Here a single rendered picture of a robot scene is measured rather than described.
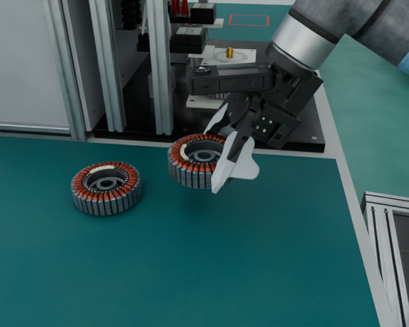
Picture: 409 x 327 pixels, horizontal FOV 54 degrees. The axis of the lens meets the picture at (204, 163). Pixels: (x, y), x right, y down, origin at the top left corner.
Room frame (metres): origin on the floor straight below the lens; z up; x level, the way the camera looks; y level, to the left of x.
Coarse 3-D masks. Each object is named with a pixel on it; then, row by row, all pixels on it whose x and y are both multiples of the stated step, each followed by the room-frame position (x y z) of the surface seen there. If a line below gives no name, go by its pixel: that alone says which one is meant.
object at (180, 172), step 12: (180, 144) 0.52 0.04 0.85; (192, 144) 0.53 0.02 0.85; (204, 144) 0.54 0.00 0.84; (216, 144) 0.53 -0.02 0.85; (168, 156) 0.50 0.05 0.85; (180, 156) 0.49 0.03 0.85; (192, 156) 0.53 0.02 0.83; (204, 156) 0.52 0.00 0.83; (216, 156) 0.53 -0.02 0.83; (180, 168) 0.47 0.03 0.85; (192, 168) 0.46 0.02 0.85; (204, 168) 0.46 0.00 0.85; (180, 180) 0.47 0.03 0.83; (192, 180) 0.46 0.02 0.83; (204, 180) 0.46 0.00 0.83; (228, 180) 0.46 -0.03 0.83
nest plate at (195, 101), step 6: (192, 96) 0.85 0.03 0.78; (198, 96) 0.85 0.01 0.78; (204, 96) 0.85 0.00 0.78; (186, 102) 0.82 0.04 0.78; (192, 102) 0.82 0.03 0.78; (198, 102) 0.82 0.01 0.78; (204, 102) 0.82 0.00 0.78; (210, 102) 0.82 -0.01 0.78; (216, 102) 0.82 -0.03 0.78; (222, 102) 0.82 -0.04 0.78; (216, 108) 0.81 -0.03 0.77
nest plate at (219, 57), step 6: (216, 48) 1.20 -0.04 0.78; (222, 48) 1.20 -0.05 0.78; (216, 54) 1.14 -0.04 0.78; (222, 54) 1.14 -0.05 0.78; (234, 54) 1.14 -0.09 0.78; (240, 54) 1.14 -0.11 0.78; (246, 54) 1.14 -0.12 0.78; (252, 54) 1.14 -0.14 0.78; (204, 60) 1.09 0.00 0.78; (210, 60) 1.09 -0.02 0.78; (216, 60) 1.09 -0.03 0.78; (222, 60) 1.09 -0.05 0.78; (228, 60) 1.09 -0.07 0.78; (234, 60) 1.09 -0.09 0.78; (240, 60) 1.09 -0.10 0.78; (246, 60) 1.09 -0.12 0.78; (252, 60) 1.09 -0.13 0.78
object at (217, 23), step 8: (192, 8) 1.11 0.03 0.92; (200, 8) 1.11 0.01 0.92; (208, 8) 1.10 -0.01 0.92; (176, 16) 1.11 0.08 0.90; (192, 16) 1.11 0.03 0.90; (200, 16) 1.11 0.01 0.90; (208, 16) 1.10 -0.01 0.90; (176, 24) 1.12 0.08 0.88; (208, 24) 1.10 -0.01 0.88; (216, 24) 1.10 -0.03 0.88
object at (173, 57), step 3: (171, 54) 1.11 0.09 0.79; (174, 54) 1.11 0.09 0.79; (177, 54) 1.11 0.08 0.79; (180, 54) 1.11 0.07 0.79; (183, 54) 1.11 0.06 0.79; (186, 54) 1.11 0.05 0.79; (171, 57) 1.11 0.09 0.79; (174, 57) 1.11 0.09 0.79; (177, 57) 1.11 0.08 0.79; (180, 57) 1.11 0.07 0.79; (183, 57) 1.11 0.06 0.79; (186, 57) 1.11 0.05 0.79; (189, 57) 1.15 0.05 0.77; (171, 60) 1.11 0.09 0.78; (174, 60) 1.11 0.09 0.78; (177, 60) 1.11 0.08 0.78; (180, 60) 1.11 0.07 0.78; (183, 60) 1.11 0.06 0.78; (186, 60) 1.11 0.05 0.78
